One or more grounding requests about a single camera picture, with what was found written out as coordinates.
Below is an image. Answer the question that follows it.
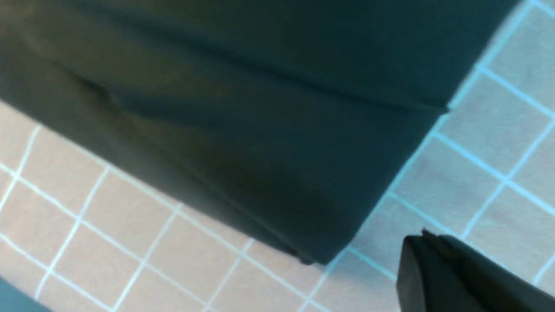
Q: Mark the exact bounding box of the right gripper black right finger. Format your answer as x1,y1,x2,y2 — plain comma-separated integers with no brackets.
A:
428,234,555,312

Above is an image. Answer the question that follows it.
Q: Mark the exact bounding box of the pink grid tablecloth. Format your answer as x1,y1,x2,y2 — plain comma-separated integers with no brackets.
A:
1,0,554,312

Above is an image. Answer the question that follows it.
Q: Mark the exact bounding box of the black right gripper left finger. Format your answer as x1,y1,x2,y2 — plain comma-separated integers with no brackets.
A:
396,230,477,312

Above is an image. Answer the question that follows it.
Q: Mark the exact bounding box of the dark gray long-sleeve shirt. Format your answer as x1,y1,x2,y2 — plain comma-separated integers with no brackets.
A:
1,0,518,265

